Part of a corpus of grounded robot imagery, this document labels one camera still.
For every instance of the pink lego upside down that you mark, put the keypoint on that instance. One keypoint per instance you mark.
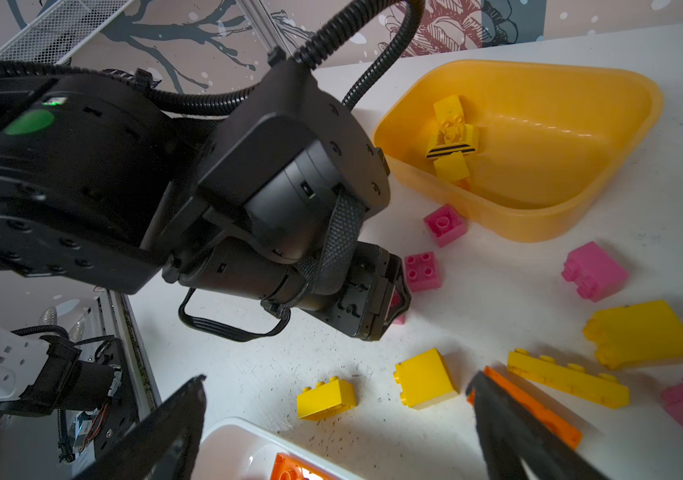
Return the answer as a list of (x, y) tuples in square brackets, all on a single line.
[(445, 225)]

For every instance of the yellow lego arch brick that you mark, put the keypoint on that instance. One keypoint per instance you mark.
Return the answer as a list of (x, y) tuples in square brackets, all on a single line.
[(462, 138)]

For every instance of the yellow lego hollow brick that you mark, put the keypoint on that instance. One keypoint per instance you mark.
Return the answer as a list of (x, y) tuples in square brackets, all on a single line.
[(450, 118)]

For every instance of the yellow long flat lego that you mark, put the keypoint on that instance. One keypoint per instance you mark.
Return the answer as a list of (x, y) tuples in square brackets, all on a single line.
[(602, 389)]

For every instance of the white wire mesh shelf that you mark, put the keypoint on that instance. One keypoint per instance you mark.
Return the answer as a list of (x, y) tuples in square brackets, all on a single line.
[(61, 30)]

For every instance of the orange lego brick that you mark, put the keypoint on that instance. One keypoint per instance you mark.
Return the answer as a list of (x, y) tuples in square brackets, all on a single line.
[(286, 467), (490, 424)]

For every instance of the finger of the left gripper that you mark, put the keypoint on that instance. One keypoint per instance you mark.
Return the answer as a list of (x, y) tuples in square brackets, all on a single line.
[(396, 275)]

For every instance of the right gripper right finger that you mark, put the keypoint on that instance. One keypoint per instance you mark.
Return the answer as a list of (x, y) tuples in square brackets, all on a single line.
[(532, 447)]

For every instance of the pink lego right brick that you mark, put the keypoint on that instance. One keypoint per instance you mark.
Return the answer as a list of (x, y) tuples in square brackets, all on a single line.
[(595, 273)]

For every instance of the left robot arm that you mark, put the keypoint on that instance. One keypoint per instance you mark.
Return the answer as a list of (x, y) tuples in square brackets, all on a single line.
[(259, 193)]

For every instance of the wide yellow bin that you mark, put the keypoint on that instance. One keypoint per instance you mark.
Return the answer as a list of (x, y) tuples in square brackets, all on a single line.
[(551, 137)]

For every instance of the yellow lego cube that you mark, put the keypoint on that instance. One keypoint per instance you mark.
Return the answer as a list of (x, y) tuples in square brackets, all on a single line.
[(452, 168)]

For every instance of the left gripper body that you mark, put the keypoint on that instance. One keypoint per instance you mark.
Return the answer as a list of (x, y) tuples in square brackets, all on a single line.
[(359, 310)]

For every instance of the yellow lego large slope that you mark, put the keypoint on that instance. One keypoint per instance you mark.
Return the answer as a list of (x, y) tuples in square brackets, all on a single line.
[(636, 334)]

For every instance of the white tray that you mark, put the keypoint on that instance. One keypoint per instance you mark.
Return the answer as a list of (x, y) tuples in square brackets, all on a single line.
[(238, 449)]

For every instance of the pink lego studded brick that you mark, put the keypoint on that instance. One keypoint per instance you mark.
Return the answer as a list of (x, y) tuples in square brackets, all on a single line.
[(422, 272)]

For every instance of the yellow lego slope brick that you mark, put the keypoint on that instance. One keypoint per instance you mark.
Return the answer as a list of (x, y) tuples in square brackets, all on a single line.
[(425, 380)]

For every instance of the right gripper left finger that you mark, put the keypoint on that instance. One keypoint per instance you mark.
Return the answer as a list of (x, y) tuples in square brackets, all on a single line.
[(163, 446)]

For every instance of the small yellow lego brick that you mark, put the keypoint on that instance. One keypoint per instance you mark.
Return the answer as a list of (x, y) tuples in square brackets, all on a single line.
[(327, 399)]

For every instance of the pink lego lower brick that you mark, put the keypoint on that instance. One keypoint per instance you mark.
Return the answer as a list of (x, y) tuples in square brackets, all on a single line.
[(397, 307)]

